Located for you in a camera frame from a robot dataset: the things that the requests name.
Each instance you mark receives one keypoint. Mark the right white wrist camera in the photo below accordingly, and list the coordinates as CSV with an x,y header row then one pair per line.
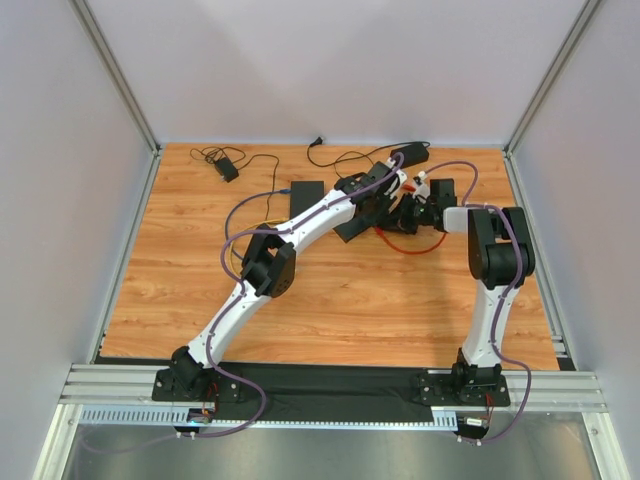
x,y
421,188

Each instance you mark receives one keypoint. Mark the black network switch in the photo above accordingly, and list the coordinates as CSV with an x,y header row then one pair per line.
x,y
304,195
352,230

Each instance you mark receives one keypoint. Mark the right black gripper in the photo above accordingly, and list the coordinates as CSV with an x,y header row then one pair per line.
x,y
407,215

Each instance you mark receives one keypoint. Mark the aluminium frame rail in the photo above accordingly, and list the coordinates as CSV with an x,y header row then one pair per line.
x,y
547,391

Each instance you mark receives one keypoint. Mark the grey slotted cable duct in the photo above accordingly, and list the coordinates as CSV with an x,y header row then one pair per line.
x,y
183,416

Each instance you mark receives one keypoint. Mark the large black power adapter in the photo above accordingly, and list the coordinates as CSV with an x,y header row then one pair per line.
x,y
409,155

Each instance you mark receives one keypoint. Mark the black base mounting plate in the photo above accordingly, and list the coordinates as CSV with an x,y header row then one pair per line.
x,y
320,392

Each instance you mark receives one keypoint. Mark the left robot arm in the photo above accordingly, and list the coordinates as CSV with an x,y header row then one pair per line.
x,y
262,262

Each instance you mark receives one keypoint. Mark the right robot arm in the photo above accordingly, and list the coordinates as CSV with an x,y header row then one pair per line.
x,y
500,259

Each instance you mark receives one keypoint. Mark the small black power adapter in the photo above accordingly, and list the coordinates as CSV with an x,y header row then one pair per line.
x,y
226,169

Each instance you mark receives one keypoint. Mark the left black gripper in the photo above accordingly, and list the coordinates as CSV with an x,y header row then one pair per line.
x,y
373,209

